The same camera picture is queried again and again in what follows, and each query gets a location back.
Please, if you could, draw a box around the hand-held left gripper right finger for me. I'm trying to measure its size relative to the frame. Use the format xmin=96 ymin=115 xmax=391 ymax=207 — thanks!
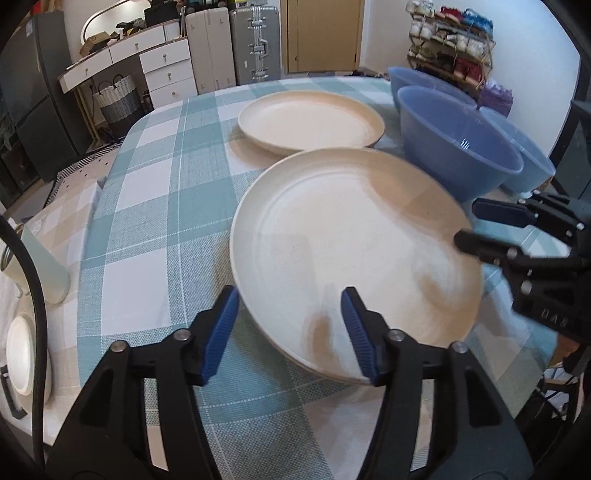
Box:
xmin=340 ymin=286 xmax=536 ymax=480

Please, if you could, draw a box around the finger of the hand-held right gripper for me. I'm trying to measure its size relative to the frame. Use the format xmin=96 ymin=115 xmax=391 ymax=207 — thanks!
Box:
xmin=472 ymin=189 xmax=587 ymax=252
xmin=454 ymin=229 xmax=591 ymax=278

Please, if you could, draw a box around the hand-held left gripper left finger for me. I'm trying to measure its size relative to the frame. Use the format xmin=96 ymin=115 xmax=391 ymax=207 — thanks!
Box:
xmin=46 ymin=285 xmax=241 ymax=480

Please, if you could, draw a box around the light blue bowl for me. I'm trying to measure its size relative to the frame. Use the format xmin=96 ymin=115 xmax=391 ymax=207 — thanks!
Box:
xmin=478 ymin=107 xmax=557 ymax=195

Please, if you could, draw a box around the beige plate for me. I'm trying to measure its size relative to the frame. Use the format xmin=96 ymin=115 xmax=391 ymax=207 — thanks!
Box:
xmin=238 ymin=90 xmax=386 ymax=155
xmin=229 ymin=148 xmax=485 ymax=384

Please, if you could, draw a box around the purple rolled mat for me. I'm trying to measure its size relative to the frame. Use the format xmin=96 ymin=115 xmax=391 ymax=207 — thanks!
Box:
xmin=479 ymin=78 xmax=516 ymax=117

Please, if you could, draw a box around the teal checked tablecloth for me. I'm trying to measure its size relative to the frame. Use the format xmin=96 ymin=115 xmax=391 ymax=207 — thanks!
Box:
xmin=78 ymin=75 xmax=575 ymax=480

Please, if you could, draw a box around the shoe rack with shoes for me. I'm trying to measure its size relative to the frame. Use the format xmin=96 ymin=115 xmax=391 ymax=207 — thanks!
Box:
xmin=405 ymin=0 xmax=498 ymax=89

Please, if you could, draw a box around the pale tumbler cup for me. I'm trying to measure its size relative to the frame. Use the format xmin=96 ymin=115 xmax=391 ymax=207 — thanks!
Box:
xmin=2 ymin=220 xmax=71 ymax=305

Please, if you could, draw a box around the beige checked cloth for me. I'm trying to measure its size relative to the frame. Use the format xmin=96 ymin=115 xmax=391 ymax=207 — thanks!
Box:
xmin=0 ymin=150 xmax=127 ymax=464

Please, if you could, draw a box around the white round dish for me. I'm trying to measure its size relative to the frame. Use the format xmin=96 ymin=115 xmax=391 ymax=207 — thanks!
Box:
xmin=4 ymin=313 xmax=52 ymax=412

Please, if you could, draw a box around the woven laundry basket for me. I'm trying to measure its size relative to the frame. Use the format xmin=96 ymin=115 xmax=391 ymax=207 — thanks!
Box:
xmin=91 ymin=73 xmax=142 ymax=138

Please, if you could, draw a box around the wooden door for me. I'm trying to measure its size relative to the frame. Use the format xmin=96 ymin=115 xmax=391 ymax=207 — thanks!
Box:
xmin=281 ymin=0 xmax=366 ymax=75

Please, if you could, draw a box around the white drawer dresser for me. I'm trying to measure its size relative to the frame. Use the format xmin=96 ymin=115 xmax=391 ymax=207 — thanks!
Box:
xmin=57 ymin=21 xmax=200 ymax=139

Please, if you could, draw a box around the beige suitcase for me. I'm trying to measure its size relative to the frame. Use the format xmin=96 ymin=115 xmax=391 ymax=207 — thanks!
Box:
xmin=185 ymin=6 xmax=239 ymax=96

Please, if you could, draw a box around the silver suitcase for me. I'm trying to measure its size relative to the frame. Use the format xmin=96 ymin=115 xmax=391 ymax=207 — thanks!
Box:
xmin=229 ymin=4 xmax=282 ymax=86

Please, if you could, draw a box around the dark grey fridge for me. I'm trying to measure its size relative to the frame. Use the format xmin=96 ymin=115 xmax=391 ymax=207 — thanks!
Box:
xmin=0 ymin=10 xmax=92 ymax=184

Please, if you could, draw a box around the arched mirror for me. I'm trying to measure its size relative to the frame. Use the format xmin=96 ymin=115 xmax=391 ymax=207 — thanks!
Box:
xmin=81 ymin=0 xmax=155 ymax=44

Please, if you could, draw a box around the black cable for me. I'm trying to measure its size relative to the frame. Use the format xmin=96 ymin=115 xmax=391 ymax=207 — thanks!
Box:
xmin=0 ymin=215 xmax=51 ymax=469

